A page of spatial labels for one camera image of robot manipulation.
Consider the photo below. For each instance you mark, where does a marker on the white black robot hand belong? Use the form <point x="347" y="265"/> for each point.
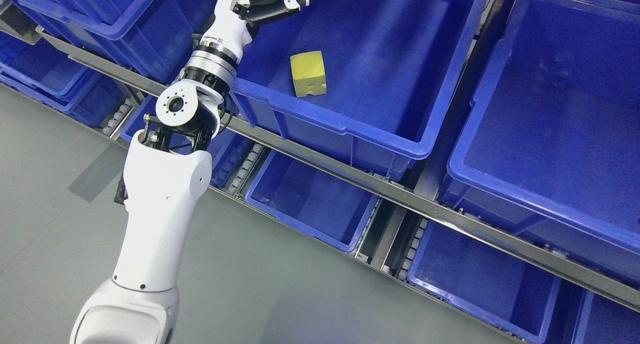
<point x="237" y="22"/>

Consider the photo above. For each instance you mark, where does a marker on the notched yellow foam block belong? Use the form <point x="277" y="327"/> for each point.
<point x="308" y="74"/>

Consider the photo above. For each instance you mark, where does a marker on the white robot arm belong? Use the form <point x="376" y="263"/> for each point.
<point x="167" y="169"/>

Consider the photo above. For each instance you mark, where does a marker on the blue bin shelf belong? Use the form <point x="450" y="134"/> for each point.
<point x="392" y="67"/>
<point x="550" y="150"/>

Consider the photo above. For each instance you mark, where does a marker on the blue bin lower middle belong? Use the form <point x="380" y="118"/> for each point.
<point x="312" y="201"/>

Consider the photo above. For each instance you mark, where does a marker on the blue bin middle shelf right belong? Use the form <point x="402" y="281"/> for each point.
<point x="550" y="150"/>

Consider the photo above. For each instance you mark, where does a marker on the blue bin lower right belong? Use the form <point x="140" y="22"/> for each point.
<point x="493" y="286"/>

